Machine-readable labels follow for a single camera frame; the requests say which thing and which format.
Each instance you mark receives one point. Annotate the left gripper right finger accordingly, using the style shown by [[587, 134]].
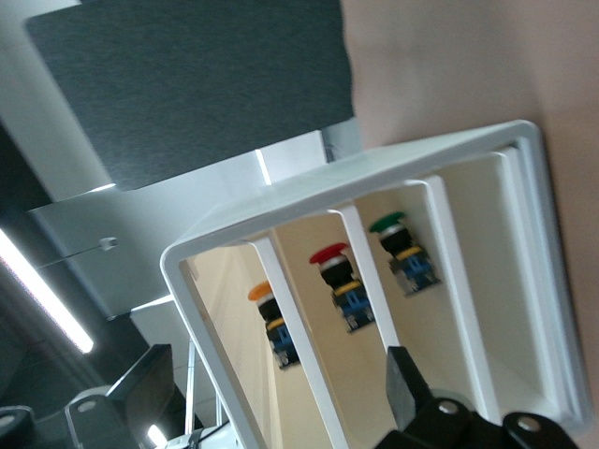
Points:
[[402, 393]]

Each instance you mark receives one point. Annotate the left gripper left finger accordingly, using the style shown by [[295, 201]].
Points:
[[145, 397]]

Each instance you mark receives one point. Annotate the small white ceiling fixture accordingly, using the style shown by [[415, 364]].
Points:
[[108, 243]]

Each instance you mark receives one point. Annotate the green push button switch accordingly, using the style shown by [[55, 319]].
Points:
[[412, 266]]

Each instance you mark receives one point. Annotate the red push button switch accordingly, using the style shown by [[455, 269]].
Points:
[[348, 299]]

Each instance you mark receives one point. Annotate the orange push button switch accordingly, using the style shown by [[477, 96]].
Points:
[[276, 337]]

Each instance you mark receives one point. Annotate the white ceiling light bar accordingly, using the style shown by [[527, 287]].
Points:
[[156, 435], [47, 299]]

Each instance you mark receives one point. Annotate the brown table cover sheet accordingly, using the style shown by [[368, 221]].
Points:
[[468, 61]]

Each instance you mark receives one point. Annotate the dark grey wall panel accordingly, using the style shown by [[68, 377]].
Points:
[[187, 84]]

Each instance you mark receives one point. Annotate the white drawer cabinet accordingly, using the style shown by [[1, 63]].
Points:
[[304, 196]]

